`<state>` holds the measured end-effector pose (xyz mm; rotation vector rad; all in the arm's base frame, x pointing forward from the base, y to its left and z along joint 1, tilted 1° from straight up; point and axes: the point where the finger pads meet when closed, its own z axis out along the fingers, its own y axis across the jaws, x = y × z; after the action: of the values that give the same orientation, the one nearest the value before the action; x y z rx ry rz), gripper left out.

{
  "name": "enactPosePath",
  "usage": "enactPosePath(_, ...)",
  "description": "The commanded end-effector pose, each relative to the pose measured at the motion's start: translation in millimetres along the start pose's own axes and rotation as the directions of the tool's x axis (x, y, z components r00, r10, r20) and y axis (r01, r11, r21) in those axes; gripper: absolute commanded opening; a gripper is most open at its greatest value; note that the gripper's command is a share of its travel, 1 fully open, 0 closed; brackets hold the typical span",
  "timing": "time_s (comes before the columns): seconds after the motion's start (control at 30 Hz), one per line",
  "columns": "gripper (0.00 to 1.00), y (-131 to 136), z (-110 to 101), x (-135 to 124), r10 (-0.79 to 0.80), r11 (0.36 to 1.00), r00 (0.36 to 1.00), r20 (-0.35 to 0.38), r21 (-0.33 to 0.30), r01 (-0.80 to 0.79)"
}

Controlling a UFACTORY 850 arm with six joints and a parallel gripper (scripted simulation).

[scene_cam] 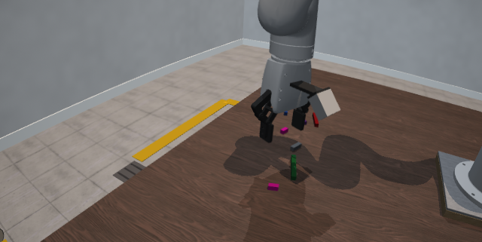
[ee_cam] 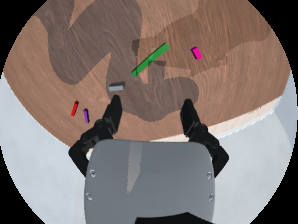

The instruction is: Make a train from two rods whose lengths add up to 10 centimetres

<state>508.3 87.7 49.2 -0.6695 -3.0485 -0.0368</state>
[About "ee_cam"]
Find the magenta block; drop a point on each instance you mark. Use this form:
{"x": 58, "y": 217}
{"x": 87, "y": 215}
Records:
{"x": 196, "y": 53}

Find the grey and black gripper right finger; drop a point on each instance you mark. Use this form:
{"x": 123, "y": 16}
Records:
{"x": 198, "y": 132}

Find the red rod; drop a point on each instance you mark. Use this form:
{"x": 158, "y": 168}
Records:
{"x": 74, "y": 108}

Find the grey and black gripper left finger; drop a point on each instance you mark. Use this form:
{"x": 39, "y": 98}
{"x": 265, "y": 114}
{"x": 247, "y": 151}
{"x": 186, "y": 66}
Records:
{"x": 103, "y": 129}

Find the green rod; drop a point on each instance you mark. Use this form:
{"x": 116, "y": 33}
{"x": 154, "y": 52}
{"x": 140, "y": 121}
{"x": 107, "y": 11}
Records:
{"x": 159, "y": 51}

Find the grey rod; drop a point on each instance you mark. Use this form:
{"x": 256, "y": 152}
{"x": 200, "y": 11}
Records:
{"x": 114, "y": 87}

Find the purple rod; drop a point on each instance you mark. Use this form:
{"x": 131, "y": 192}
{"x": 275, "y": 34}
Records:
{"x": 86, "y": 115}

